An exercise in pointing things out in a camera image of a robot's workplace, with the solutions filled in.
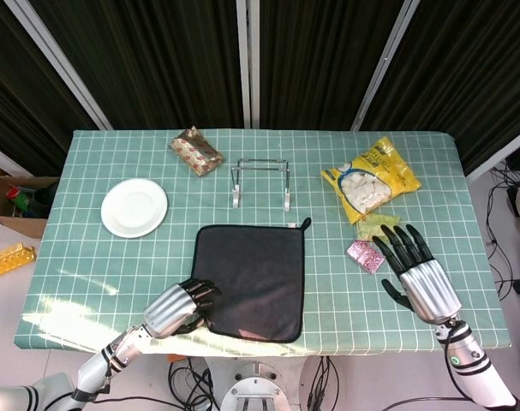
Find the green crumpled packet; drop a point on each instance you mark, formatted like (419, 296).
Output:
(366, 229)

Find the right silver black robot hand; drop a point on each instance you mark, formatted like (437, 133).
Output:
(426, 287)

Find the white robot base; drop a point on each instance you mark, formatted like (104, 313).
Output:
(253, 389)

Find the green checkered tablecloth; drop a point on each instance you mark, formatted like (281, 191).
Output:
(114, 278)

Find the white frame post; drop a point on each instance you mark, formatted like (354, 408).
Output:
(58, 64)
(247, 64)
(384, 64)
(2, 158)
(499, 156)

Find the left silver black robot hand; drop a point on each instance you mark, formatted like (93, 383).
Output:
(169, 310)

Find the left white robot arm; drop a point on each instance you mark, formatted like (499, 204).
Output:
(92, 372)

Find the yellow dumpling bag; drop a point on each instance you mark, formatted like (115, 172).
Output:
(371, 188)

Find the cardboard box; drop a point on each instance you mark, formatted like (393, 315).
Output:
(2, 188)

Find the brown snack packet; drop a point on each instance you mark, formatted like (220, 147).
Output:
(196, 152)

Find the dark blue cloth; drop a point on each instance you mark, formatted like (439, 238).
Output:
(253, 278)

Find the black pleated curtain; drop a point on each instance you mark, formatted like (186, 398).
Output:
(465, 64)
(315, 64)
(157, 64)
(19, 107)

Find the yellow plastic tray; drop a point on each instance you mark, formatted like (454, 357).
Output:
(9, 261)

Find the pink foil packet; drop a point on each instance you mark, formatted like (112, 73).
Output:
(364, 256)

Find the white round plate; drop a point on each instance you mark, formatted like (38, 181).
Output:
(134, 208)

